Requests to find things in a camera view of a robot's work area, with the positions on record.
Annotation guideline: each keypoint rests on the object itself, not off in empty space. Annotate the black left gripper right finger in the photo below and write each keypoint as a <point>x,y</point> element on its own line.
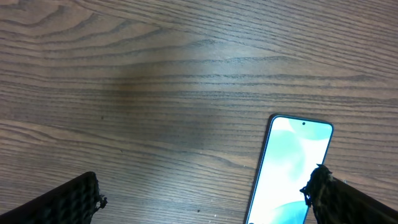
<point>335,202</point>

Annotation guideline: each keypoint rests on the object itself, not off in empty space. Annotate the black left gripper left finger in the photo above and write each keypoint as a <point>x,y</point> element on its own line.
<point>74,202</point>

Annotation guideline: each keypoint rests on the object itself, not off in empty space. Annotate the Galaxy smartphone with teal screen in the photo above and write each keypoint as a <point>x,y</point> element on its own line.
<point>292,148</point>

